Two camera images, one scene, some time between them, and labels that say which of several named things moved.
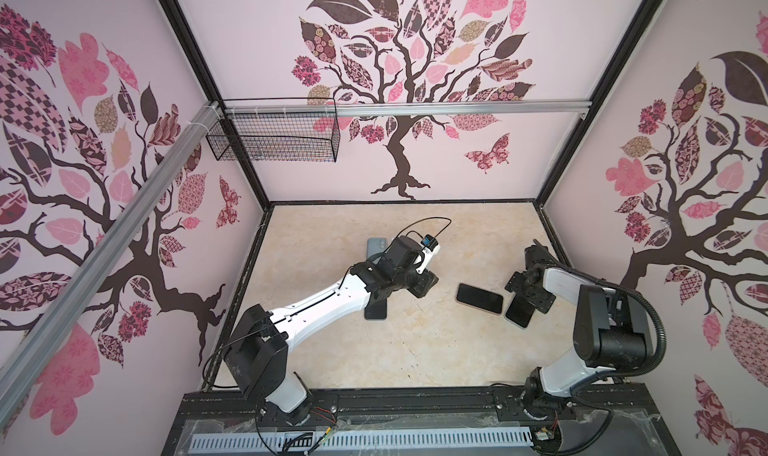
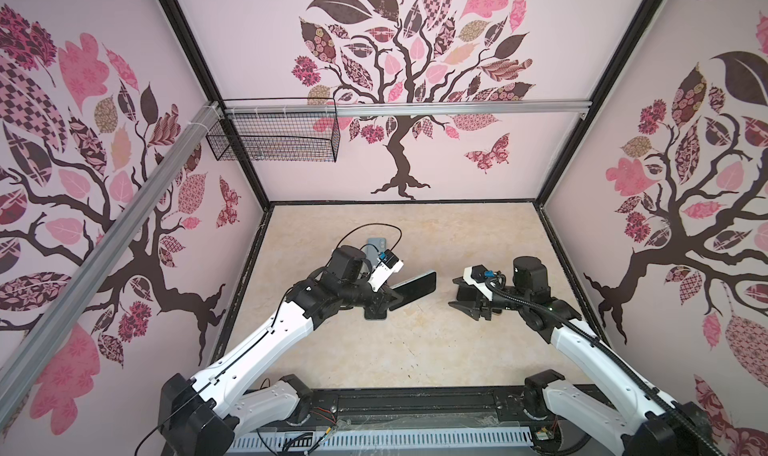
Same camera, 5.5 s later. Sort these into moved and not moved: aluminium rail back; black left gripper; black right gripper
Moved: black left gripper; black right gripper
Not moved: aluminium rail back
